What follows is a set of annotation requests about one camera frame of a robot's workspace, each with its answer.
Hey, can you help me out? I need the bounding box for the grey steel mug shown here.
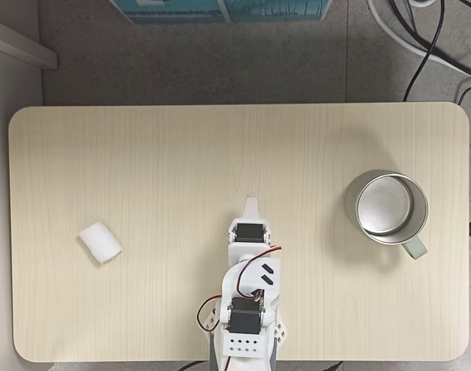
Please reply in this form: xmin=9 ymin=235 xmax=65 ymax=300
xmin=343 ymin=169 xmax=430 ymax=261

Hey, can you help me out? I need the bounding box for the teal printed box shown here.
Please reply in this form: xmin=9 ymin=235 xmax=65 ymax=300
xmin=107 ymin=0 xmax=226 ymax=26
xmin=222 ymin=0 xmax=334 ymax=22

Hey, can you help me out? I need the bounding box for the white shelf ledge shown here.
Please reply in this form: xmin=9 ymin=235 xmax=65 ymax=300
xmin=0 ymin=17 xmax=59 ymax=71

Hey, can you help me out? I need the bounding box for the red black white servo wire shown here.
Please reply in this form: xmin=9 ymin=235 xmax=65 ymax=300
xmin=196 ymin=294 xmax=223 ymax=333
xmin=236 ymin=245 xmax=285 ymax=299

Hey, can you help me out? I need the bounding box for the black cable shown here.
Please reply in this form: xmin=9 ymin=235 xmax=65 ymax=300
xmin=388 ymin=0 xmax=471 ymax=78
xmin=176 ymin=360 xmax=210 ymax=371
xmin=403 ymin=0 xmax=445 ymax=103
xmin=456 ymin=82 xmax=471 ymax=106

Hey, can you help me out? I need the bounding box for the thick white cable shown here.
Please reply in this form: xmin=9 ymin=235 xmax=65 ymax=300
xmin=365 ymin=0 xmax=471 ymax=77

